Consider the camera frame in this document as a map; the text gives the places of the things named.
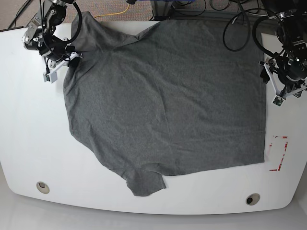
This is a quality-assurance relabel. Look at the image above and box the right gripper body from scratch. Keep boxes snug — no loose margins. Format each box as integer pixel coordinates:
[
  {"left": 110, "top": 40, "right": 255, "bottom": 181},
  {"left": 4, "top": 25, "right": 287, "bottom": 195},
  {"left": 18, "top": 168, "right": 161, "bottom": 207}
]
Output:
[{"left": 39, "top": 43, "right": 69, "bottom": 64}]

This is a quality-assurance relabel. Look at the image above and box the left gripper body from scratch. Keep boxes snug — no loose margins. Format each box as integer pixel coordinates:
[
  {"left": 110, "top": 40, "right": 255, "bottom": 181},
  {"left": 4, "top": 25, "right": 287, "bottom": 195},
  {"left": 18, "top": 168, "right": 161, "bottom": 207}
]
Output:
[{"left": 277, "top": 63, "right": 296, "bottom": 88}]

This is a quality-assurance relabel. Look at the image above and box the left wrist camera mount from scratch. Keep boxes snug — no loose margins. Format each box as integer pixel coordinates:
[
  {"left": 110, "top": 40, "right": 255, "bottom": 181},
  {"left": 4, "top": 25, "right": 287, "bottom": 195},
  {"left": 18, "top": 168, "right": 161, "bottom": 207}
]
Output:
[{"left": 259, "top": 61, "right": 307, "bottom": 107}]

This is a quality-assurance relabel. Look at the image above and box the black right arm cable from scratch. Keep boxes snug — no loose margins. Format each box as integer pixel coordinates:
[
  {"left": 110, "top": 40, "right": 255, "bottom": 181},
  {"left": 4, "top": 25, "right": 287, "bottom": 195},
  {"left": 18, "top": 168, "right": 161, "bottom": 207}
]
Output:
[{"left": 64, "top": 1, "right": 83, "bottom": 45}]

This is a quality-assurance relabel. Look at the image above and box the table cable grommet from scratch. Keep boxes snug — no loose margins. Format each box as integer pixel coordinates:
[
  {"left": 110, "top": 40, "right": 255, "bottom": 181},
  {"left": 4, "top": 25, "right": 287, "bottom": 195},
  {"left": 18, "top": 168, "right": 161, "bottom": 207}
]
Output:
[
  {"left": 36, "top": 182, "right": 50, "bottom": 194},
  {"left": 246, "top": 193, "right": 260, "bottom": 206}
]

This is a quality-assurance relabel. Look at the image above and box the red tape rectangle marking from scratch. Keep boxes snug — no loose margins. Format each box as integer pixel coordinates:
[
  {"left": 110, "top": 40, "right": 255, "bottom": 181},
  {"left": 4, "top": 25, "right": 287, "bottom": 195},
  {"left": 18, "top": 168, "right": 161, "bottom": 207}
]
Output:
[{"left": 266, "top": 136, "right": 288, "bottom": 172}]

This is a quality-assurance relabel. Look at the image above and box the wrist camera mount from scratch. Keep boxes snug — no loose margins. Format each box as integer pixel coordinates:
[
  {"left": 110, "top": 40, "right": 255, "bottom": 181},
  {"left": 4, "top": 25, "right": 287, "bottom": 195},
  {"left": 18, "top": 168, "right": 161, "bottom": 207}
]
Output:
[
  {"left": 42, "top": 44, "right": 83, "bottom": 83},
  {"left": 259, "top": 61, "right": 307, "bottom": 107}
]

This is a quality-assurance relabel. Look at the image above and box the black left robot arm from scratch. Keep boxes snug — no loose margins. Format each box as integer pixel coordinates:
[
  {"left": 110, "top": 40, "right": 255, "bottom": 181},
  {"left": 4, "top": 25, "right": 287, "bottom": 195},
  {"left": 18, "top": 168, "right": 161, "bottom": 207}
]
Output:
[{"left": 262, "top": 0, "right": 307, "bottom": 84}]

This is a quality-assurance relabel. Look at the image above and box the grey t-shirt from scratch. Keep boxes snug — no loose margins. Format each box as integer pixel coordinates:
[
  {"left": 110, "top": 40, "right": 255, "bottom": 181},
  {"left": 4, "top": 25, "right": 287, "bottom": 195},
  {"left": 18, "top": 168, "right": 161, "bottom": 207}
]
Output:
[{"left": 63, "top": 12, "right": 266, "bottom": 196}]

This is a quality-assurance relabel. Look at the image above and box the yellow cable on floor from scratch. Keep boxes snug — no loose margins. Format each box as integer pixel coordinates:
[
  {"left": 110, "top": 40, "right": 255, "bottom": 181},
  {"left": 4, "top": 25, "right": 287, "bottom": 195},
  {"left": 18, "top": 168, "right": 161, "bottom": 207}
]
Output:
[{"left": 94, "top": 2, "right": 131, "bottom": 19}]

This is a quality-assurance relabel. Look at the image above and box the left table cable grommet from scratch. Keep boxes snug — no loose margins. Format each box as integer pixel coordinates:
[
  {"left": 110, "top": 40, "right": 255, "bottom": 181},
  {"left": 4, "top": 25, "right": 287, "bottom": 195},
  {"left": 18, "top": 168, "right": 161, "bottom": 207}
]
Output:
[{"left": 36, "top": 182, "right": 50, "bottom": 194}]

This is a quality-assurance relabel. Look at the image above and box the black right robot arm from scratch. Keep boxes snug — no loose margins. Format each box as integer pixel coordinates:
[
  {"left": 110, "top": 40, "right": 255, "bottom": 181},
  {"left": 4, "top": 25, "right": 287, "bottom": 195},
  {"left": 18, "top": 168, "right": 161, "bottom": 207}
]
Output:
[{"left": 23, "top": 0, "right": 82, "bottom": 64}]

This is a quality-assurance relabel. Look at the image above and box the right table cable grommet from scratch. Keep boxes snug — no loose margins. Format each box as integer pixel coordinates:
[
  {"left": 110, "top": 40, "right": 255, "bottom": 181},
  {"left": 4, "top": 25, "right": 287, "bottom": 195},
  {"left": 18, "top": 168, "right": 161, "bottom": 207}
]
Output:
[{"left": 246, "top": 193, "right": 260, "bottom": 206}]

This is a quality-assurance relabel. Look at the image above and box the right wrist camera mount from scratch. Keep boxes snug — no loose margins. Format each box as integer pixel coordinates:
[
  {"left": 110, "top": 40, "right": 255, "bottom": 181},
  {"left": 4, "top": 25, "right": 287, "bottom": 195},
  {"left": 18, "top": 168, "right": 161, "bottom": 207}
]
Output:
[{"left": 42, "top": 44, "right": 83, "bottom": 83}]

